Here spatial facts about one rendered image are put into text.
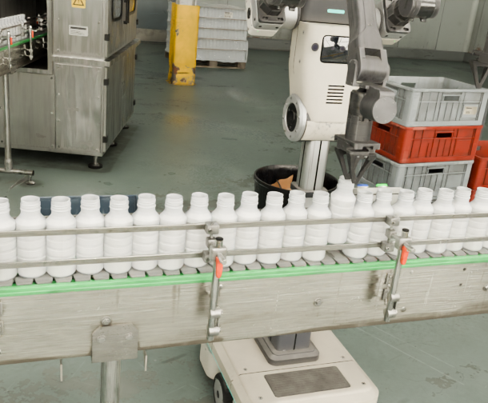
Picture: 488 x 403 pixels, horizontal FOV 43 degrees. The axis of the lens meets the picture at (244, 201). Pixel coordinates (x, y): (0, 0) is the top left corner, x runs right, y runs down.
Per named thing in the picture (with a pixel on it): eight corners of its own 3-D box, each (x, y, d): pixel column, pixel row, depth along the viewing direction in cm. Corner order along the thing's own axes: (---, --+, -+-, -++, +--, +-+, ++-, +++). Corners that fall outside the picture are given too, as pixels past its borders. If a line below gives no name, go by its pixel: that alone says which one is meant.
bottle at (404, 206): (387, 257, 153) (400, 194, 147) (379, 246, 158) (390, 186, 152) (410, 257, 154) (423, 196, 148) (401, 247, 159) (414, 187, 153)
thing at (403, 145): (399, 164, 357) (406, 127, 349) (358, 144, 391) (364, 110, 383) (476, 160, 383) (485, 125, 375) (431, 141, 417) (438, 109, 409)
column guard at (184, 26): (170, 84, 875) (174, 4, 837) (165, 79, 910) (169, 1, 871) (197, 85, 889) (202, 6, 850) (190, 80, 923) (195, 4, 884)
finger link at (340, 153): (344, 185, 137) (350, 144, 134) (330, 177, 143) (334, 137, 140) (371, 185, 139) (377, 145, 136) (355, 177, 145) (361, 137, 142)
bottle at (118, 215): (109, 277, 129) (110, 204, 123) (98, 265, 133) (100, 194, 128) (135, 272, 132) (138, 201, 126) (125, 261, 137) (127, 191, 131)
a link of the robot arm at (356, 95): (369, 86, 138) (346, 85, 136) (385, 90, 132) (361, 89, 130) (365, 117, 140) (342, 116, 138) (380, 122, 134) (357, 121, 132)
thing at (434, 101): (406, 127, 348) (414, 89, 341) (363, 110, 382) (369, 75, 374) (483, 125, 375) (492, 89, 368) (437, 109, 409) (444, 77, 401)
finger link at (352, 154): (346, 186, 136) (351, 145, 133) (331, 177, 142) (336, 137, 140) (373, 185, 138) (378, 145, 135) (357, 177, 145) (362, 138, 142)
